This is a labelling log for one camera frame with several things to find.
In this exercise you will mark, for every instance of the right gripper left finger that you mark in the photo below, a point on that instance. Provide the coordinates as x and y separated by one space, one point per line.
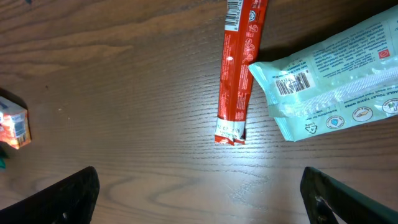
71 200

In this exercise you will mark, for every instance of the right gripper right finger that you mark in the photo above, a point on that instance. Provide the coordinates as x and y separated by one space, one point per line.
326 198

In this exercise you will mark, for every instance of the orange snack packet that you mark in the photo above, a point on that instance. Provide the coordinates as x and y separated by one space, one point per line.
14 124

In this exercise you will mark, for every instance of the mint green wipes pack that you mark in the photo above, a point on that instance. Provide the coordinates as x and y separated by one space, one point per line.
346 80

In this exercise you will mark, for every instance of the red packet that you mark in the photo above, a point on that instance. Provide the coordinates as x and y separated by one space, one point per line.
242 37

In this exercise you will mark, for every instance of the green box with label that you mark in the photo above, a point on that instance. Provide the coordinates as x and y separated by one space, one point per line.
3 156

